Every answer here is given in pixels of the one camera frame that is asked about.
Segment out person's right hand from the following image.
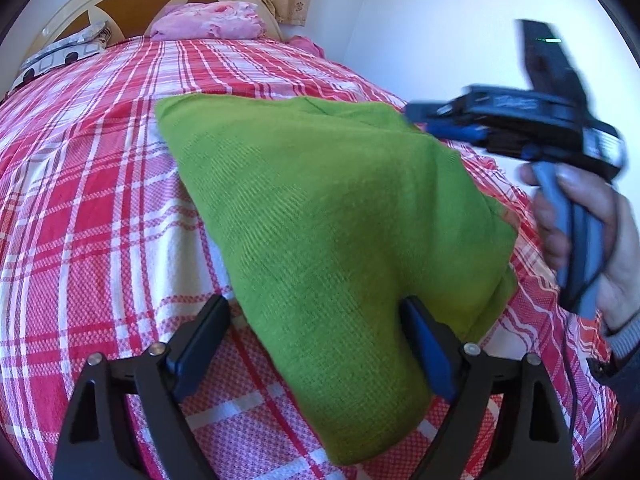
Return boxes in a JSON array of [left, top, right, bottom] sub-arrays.
[[519, 162, 640, 336]]

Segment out red plaid blanket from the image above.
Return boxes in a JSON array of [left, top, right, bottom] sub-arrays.
[[0, 37, 621, 480]]

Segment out pink floral pillow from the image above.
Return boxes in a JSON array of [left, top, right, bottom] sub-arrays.
[[150, 1, 266, 42]]

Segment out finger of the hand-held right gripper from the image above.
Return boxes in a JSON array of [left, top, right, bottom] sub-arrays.
[[425, 121, 490, 142], [404, 102, 471, 122]]

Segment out person's right forearm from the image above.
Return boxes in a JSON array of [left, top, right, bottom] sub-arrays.
[[587, 310, 640, 461]]

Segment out grey dotted pillow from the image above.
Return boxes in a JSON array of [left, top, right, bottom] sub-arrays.
[[7, 21, 112, 93]]

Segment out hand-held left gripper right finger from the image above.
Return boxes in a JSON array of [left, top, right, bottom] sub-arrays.
[[400, 296, 576, 480]]

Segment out green knitted garment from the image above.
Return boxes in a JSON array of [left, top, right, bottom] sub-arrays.
[[155, 94, 520, 466]]

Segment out pink cloth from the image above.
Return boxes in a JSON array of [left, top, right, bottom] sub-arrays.
[[287, 35, 326, 58]]

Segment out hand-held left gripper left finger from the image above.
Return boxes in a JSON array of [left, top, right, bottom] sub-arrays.
[[52, 294, 232, 480]]

